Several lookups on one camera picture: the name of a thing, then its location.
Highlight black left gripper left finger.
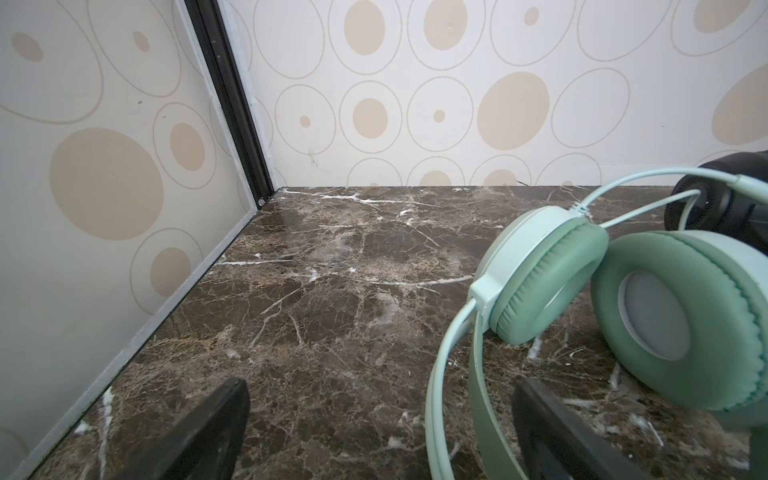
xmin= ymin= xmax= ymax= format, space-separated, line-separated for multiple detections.
xmin=117 ymin=377 xmax=250 ymax=479

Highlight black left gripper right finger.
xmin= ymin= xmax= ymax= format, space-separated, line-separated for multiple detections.
xmin=512 ymin=378 xmax=649 ymax=480

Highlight mint green headphones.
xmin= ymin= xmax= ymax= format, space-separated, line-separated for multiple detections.
xmin=425 ymin=167 xmax=767 ymax=479

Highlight black blue headphones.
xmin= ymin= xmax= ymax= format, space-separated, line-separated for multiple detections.
xmin=672 ymin=151 xmax=767 ymax=253

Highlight black vertical frame post left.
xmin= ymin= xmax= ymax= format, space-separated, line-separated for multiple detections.
xmin=184 ymin=0 xmax=275 ymax=209

